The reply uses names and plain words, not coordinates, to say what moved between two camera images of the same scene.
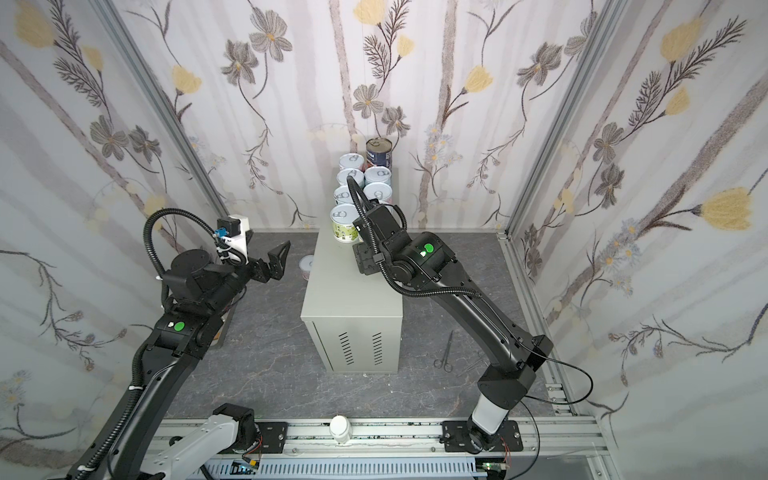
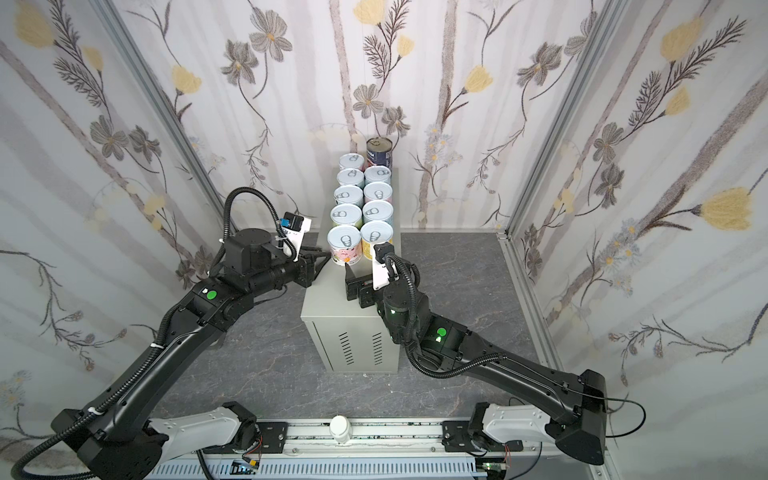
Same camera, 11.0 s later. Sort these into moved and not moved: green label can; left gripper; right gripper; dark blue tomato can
Moved: right gripper; left gripper
Not moved: dark blue tomato can; green label can
